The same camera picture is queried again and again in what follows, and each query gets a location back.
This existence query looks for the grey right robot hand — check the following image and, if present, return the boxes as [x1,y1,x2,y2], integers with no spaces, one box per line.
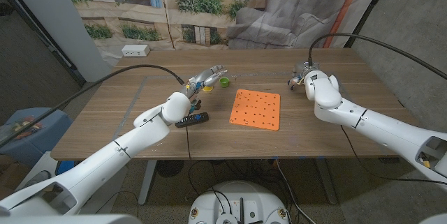
[288,60,321,91]

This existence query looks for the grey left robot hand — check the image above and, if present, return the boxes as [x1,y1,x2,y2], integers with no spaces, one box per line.
[184,64,229,99]

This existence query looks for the orange peg board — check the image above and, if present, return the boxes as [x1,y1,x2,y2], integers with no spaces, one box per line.
[229,89,281,132]

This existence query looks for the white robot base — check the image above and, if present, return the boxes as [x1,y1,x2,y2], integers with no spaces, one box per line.
[187,181,291,224]

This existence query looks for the black TV remote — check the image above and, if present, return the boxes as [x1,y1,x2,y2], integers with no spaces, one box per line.
[174,112,210,129]

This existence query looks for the printed fabric backdrop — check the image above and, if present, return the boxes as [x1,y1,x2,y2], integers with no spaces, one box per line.
[57,0,390,66]

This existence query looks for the white power strip box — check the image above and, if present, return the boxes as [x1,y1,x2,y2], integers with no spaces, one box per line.
[121,44,151,58]

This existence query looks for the black backdrop stand pole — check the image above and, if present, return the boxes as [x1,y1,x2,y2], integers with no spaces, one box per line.
[344,0,394,49]

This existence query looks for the black round floor object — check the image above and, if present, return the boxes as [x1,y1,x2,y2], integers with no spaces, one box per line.
[156,160,185,179]

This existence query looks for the grey table leg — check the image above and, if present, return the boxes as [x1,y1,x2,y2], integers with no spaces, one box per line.
[314,157,339,206]

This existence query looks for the white table leg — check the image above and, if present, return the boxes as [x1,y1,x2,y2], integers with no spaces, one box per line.
[138,160,158,207]

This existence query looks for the blue box under table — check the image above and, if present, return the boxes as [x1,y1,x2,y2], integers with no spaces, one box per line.
[55,160,76,176]

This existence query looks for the clear bag of colourful toys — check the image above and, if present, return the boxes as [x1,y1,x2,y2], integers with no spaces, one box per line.
[0,115,45,141]

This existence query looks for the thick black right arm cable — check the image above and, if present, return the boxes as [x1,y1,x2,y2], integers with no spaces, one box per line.
[307,32,447,81]

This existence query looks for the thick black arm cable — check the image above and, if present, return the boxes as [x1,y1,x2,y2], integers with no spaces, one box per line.
[307,32,447,81]
[0,64,186,148]

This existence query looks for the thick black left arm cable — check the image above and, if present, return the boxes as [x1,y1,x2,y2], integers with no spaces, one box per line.
[0,64,186,148]

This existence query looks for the thin black left wrist cable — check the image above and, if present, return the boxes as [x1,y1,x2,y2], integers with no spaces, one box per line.
[184,110,193,162]

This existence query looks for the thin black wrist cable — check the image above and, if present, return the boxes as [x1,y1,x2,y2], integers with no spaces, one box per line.
[184,110,193,162]
[340,125,447,186]

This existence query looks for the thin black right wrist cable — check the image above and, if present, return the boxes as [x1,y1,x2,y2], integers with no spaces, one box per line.
[340,125,447,186]

